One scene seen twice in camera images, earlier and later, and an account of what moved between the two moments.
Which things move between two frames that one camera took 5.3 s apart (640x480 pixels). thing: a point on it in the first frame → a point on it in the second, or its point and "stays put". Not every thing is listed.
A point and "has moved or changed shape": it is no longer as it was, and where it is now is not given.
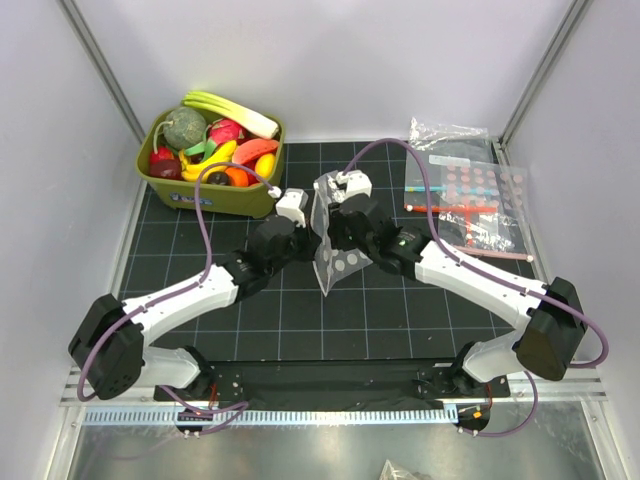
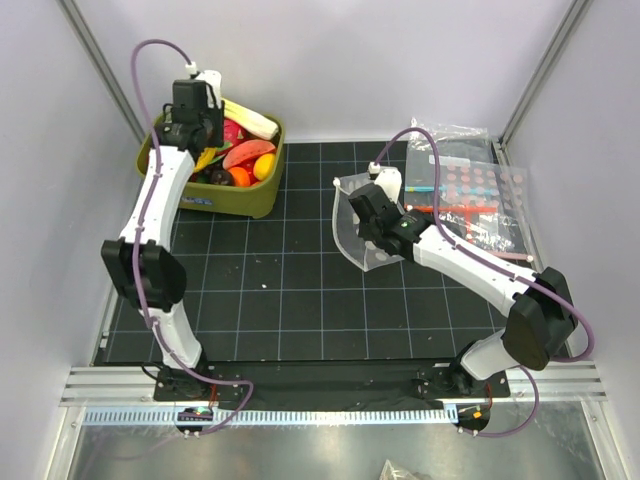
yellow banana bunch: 193,172 has moved or changed shape
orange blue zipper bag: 467,180 stays put
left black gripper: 309,244 → 217,139
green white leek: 244,119 stays put
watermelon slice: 249,150 stays put
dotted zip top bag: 329,262 has moved or changed shape
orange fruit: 238,176 stays put
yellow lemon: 265,165 stays put
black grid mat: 392,315 stays put
